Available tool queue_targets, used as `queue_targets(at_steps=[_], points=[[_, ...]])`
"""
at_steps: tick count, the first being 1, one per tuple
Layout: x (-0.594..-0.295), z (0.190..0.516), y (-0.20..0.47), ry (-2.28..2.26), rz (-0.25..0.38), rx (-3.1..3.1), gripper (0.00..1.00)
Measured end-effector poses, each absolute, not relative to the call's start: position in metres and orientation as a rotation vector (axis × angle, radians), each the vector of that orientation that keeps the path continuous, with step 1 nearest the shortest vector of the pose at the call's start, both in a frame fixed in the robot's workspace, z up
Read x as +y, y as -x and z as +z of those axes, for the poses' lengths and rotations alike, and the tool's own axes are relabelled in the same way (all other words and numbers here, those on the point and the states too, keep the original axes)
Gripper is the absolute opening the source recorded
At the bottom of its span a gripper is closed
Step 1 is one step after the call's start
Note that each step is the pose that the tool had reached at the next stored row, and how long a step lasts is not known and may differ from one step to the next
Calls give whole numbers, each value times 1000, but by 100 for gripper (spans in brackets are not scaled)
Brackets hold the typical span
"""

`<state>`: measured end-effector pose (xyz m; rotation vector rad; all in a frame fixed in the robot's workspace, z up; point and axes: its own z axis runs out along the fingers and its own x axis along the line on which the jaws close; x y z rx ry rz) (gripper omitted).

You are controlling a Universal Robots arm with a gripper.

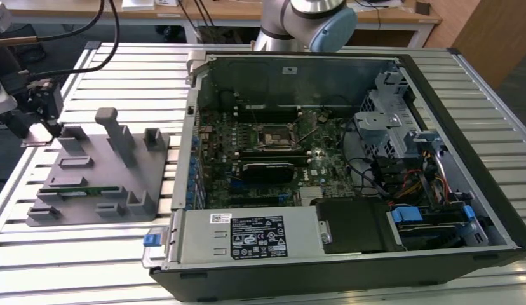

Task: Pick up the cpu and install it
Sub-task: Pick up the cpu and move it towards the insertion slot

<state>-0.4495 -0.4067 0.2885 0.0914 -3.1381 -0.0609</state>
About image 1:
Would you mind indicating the wooden cabinet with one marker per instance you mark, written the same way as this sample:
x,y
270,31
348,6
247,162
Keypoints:
x,y
491,38

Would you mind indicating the blue disk carrier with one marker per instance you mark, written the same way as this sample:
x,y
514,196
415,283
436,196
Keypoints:
x,y
404,216

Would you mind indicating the small white box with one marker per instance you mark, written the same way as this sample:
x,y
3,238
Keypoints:
x,y
167,2

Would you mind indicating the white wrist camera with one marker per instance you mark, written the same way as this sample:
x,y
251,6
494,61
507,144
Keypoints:
x,y
2,101

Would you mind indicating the silver metal case bar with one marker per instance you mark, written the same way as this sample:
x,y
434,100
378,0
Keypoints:
x,y
443,168

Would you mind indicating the blue plastic tab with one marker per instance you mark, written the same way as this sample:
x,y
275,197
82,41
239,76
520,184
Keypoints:
x,y
468,212

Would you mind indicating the black plastic shroud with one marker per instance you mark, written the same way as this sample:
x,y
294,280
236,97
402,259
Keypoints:
x,y
351,222

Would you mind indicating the large white box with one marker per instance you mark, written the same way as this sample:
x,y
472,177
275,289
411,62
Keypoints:
x,y
138,4

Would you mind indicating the metal drive cage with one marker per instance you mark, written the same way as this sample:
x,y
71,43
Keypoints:
x,y
372,122

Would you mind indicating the CPU socket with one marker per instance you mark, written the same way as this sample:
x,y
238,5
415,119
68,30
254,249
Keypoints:
x,y
274,138

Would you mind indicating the grey parts rack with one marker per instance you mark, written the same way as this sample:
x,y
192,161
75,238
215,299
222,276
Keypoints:
x,y
98,178

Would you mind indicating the black mesh waste bin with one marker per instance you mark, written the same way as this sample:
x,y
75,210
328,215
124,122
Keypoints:
x,y
38,52

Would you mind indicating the wooden desk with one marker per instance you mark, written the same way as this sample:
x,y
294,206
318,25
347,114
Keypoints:
x,y
140,14

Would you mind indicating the blue case latch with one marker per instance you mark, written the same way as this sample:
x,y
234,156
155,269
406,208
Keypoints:
x,y
151,240

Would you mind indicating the small black box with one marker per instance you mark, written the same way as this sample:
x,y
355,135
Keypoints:
x,y
423,8

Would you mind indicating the green RAM stick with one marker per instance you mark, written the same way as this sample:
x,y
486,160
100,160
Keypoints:
x,y
80,191

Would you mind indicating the silver power supply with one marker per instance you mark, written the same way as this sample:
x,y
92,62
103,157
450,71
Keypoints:
x,y
195,235

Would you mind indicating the black open PC case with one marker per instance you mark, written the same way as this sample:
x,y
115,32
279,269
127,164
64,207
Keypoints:
x,y
246,282

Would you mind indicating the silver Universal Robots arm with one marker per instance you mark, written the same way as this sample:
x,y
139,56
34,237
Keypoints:
x,y
304,19

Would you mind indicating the green motherboard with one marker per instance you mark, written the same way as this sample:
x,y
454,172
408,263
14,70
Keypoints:
x,y
331,178

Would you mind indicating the black RAM slot bank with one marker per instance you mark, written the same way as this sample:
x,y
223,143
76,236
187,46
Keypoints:
x,y
271,156
267,113

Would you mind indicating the black graphics card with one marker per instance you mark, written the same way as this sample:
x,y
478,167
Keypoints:
x,y
267,174

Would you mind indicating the silver heat sink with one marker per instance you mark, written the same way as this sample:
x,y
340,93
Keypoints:
x,y
310,194

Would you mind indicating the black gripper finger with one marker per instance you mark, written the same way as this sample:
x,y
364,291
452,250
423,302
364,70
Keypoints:
x,y
52,128
18,124

